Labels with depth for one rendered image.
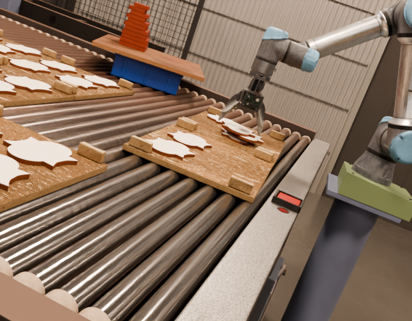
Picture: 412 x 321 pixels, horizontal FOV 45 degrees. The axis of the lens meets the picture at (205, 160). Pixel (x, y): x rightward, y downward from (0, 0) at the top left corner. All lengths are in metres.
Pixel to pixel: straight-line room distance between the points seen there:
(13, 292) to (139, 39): 1.88
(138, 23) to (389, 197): 1.34
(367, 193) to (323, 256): 0.32
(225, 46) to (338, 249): 3.44
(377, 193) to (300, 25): 3.33
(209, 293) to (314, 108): 4.28
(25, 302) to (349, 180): 1.38
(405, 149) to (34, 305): 1.37
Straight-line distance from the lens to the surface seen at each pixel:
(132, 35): 2.37
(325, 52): 1.79
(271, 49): 1.63
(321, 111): 4.97
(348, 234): 1.90
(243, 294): 0.80
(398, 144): 1.71
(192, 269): 0.80
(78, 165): 1.02
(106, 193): 0.98
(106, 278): 0.72
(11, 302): 0.58
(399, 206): 1.82
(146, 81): 2.20
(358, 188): 1.80
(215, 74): 5.08
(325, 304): 2.02
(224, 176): 1.25
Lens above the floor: 1.29
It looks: 16 degrees down
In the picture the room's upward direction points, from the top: 20 degrees clockwise
